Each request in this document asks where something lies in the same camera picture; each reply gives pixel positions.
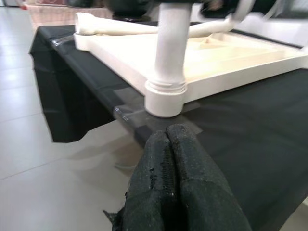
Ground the black round stool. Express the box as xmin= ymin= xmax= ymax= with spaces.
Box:
xmin=112 ymin=13 xmax=152 ymax=23

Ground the beige towel table cover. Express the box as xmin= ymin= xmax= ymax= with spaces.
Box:
xmin=26 ymin=4 xmax=114 ymax=25

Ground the black tablecloth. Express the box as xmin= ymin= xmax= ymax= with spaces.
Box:
xmin=28 ymin=20 xmax=308 ymax=231

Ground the white plastic table top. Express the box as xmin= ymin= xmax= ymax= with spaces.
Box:
xmin=73 ymin=24 xmax=308 ymax=118

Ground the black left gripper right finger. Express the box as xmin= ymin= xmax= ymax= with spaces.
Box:
xmin=167 ymin=124 xmax=252 ymax=231

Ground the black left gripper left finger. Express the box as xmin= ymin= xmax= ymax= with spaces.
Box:
xmin=103 ymin=129 xmax=180 ymax=231

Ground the black wok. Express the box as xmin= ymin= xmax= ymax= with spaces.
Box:
xmin=105 ymin=0 xmax=156 ymax=15

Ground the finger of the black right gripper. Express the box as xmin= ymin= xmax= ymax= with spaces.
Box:
xmin=159 ymin=0 xmax=205 ymax=4

